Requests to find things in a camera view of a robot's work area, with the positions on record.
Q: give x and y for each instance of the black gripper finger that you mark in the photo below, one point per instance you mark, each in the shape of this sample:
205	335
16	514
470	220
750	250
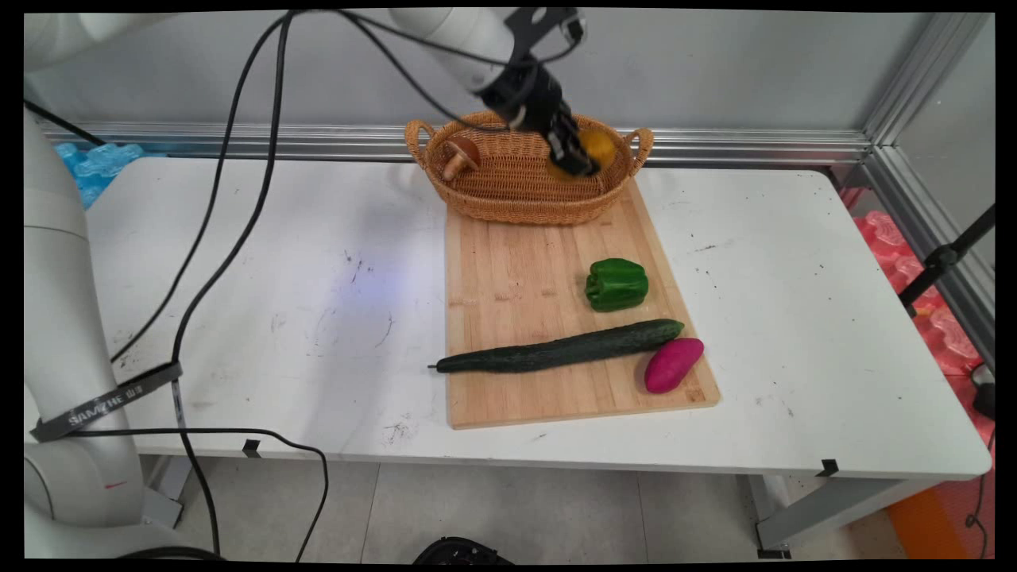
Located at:
566	155
582	147

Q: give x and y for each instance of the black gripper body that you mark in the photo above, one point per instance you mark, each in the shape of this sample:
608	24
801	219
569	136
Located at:
520	95

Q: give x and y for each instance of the yellow toy potato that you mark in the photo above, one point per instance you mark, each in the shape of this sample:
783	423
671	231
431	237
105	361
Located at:
601	149

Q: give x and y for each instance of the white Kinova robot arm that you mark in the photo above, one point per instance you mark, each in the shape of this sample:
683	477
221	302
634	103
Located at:
59	318

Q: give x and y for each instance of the woven wicker basket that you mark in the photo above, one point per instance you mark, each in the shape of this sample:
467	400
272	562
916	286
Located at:
508	183

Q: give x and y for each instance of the brown toy mushroom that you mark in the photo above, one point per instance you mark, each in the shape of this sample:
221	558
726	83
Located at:
459	156

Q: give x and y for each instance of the green toy bell pepper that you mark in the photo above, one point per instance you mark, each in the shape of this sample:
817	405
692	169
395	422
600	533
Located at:
617	284

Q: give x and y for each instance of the wooden cutting board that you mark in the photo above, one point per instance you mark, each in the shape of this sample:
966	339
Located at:
556	349

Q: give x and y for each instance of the dark green toy cucumber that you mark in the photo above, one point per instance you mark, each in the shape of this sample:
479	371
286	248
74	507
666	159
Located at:
556	352

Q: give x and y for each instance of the purple toy sweet potato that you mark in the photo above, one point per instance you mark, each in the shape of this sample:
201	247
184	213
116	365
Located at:
672	365

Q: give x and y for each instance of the black tripod stand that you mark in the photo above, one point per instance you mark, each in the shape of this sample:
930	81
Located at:
943	259

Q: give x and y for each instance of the black tape clip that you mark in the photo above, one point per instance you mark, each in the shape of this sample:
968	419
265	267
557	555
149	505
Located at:
828	468
252	448

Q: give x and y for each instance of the pink bubble wrap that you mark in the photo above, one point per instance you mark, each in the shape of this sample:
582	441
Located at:
945	334

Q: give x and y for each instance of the black round floor object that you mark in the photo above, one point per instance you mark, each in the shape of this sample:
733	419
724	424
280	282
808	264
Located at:
461	551

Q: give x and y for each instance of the blue bubble wrap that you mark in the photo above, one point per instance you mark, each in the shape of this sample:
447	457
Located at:
95	167

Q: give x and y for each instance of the grey metal table leg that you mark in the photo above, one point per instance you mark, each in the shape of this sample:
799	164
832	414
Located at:
826	508
165	492

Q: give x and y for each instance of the black power adapter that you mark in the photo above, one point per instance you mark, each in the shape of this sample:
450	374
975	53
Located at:
984	397

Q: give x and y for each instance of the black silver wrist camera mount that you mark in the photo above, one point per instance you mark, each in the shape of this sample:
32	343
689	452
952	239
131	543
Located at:
548	28

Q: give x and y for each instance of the horizontal aluminium frame rail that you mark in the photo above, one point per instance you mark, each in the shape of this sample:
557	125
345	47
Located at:
715	147

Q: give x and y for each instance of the aluminium corner post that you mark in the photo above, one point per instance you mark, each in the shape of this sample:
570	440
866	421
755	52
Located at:
922	79

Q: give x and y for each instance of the slanted aluminium side rail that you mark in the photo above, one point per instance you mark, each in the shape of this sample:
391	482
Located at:
929	238

